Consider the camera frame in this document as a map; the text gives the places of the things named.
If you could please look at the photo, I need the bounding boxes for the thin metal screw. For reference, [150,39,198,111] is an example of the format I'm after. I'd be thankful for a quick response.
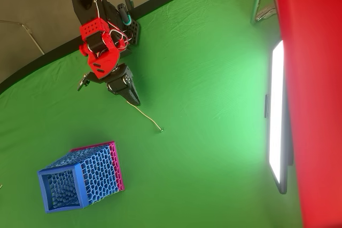
[126,100,165,133]

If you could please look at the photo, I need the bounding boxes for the blue mesh basket pink base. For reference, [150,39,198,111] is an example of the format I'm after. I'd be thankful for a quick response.
[37,140,126,214]

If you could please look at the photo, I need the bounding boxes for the green cloth with black border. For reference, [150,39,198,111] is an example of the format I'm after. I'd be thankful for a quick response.
[0,0,304,228]

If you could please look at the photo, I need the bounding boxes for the black clamp with teal grip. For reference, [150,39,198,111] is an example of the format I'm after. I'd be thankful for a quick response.
[116,0,135,27]

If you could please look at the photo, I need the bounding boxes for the bright LED light panel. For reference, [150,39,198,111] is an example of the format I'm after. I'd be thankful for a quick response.
[264,40,294,195]

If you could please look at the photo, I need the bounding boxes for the red cloth panel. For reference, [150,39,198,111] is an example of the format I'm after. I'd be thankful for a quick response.
[272,0,342,228]

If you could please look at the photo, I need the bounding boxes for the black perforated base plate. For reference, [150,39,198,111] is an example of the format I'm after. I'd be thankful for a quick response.
[125,18,142,47]

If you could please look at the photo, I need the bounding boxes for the thin grey floor cable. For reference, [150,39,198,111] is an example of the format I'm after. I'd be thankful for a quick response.
[0,20,45,56]

